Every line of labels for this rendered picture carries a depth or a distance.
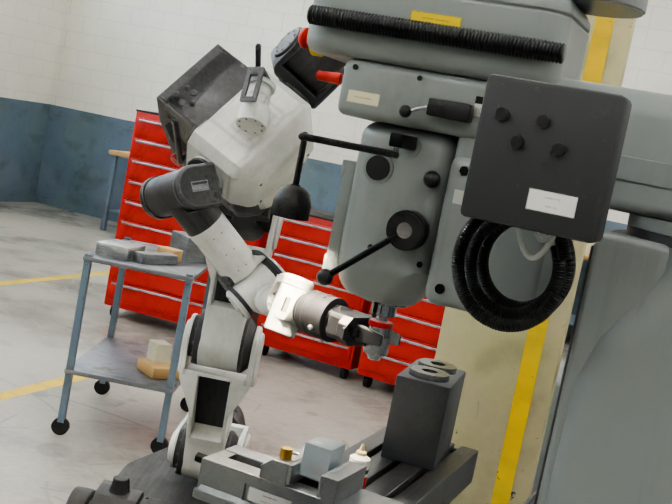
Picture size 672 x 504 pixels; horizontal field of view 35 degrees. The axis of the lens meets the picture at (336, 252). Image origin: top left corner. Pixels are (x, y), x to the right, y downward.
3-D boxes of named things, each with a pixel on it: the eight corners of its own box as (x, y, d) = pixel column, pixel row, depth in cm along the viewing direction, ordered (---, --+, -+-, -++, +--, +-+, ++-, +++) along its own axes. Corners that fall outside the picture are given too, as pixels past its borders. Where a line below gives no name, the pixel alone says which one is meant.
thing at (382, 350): (362, 348, 205) (367, 321, 204) (386, 352, 205) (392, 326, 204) (362, 353, 200) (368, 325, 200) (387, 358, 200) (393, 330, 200)
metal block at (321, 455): (298, 474, 187) (305, 441, 186) (313, 467, 192) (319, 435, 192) (325, 484, 185) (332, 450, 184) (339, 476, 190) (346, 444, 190)
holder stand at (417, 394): (379, 457, 236) (397, 368, 233) (400, 434, 257) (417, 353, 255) (432, 471, 233) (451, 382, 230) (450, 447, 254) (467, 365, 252)
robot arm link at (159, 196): (174, 241, 239) (136, 193, 234) (197, 215, 245) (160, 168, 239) (205, 233, 231) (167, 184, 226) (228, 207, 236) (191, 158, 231)
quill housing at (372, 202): (320, 292, 195) (354, 116, 191) (360, 284, 214) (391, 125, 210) (419, 317, 188) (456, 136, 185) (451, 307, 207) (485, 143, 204)
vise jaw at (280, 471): (258, 477, 186) (262, 455, 186) (290, 462, 198) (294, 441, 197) (288, 487, 184) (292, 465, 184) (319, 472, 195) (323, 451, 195)
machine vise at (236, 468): (189, 496, 191) (200, 436, 190) (231, 477, 204) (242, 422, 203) (368, 562, 177) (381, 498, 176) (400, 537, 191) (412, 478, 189)
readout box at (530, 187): (455, 215, 157) (485, 71, 154) (471, 214, 165) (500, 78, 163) (592, 245, 150) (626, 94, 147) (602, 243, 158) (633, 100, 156)
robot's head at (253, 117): (235, 136, 233) (235, 114, 225) (246, 97, 237) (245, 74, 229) (265, 142, 233) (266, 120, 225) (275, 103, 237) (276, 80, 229)
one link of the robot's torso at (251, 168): (145, 184, 264) (130, 105, 232) (240, 98, 276) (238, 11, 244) (235, 259, 257) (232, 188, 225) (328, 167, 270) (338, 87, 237)
